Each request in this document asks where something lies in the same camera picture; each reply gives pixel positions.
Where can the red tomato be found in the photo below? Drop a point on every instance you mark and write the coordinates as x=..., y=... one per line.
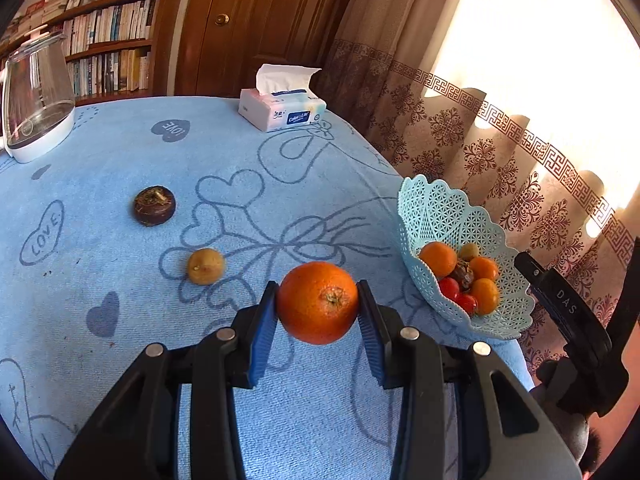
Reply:
x=448, y=287
x=467, y=304

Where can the person's right hand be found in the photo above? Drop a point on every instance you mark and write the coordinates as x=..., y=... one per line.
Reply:
x=570, y=430

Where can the brass door knob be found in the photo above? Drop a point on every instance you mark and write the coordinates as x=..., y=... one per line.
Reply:
x=222, y=19

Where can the brown wooden bookshelf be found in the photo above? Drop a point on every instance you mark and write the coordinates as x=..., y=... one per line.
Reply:
x=167, y=45

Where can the row of books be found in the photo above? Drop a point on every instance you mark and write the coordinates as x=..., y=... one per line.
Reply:
x=110, y=74
x=110, y=22

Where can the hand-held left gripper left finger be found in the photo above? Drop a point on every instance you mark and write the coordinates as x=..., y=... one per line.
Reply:
x=262, y=340

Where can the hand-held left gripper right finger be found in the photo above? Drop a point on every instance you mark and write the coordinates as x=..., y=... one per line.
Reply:
x=372, y=340

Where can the dark brown round fruit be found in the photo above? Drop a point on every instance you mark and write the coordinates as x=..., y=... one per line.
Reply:
x=463, y=275
x=154, y=206

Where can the brown wooden door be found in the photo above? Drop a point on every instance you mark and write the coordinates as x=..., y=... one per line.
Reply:
x=270, y=25

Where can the light blue lattice plastic basket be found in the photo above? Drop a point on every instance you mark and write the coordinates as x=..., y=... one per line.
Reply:
x=450, y=210

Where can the small orange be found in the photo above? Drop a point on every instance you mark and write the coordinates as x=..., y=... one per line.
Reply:
x=484, y=268
x=486, y=296
x=437, y=258

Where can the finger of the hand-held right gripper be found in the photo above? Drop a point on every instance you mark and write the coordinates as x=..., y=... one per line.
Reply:
x=565, y=305

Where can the blue printed tablecloth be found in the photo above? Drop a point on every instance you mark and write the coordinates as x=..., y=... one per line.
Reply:
x=125, y=285

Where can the small yellow-brown fruit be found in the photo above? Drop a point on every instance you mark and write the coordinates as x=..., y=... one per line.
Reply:
x=469, y=250
x=206, y=266

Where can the large orange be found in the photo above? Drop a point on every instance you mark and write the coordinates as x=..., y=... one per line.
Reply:
x=317, y=302

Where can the patterned beige and maroon curtain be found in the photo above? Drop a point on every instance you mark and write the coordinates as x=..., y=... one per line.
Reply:
x=475, y=135

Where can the white and blue tissue pack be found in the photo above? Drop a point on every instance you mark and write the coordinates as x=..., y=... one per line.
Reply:
x=280, y=110

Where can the stack of books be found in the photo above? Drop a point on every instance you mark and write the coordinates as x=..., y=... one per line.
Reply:
x=50, y=2

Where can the glass kettle with white base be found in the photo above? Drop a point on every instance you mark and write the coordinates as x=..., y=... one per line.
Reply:
x=37, y=95

